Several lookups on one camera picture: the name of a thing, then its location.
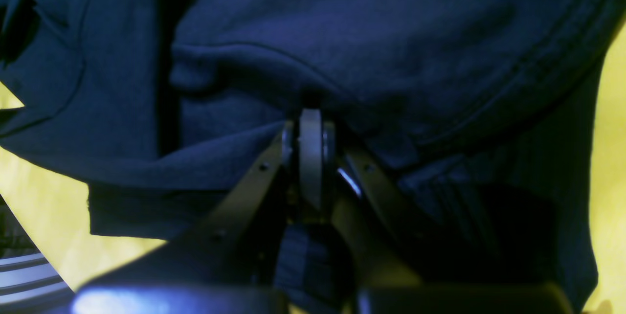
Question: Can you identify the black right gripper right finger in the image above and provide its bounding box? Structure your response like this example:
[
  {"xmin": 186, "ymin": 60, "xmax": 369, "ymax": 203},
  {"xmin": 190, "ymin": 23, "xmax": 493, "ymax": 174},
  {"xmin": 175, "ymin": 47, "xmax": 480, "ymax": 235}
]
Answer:
[{"xmin": 320, "ymin": 118, "xmax": 490, "ymax": 290}]

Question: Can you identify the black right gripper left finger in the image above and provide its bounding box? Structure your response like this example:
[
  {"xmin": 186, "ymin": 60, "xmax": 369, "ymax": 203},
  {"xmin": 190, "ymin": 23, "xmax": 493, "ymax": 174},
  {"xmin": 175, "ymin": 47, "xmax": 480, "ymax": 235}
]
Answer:
[{"xmin": 81, "ymin": 109, "xmax": 323, "ymax": 292}]

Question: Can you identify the black T-shirt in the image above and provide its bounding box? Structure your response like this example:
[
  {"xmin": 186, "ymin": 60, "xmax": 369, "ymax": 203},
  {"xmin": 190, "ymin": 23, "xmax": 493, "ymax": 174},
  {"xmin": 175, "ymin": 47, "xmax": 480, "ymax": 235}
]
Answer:
[{"xmin": 1, "ymin": 0, "xmax": 625, "ymax": 312}]

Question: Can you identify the yellow tablecloth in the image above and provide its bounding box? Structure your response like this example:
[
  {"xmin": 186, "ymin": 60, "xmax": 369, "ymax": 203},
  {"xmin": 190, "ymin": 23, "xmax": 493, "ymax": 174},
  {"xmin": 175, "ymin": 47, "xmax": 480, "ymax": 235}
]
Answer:
[{"xmin": 0, "ymin": 26, "xmax": 626, "ymax": 314}]

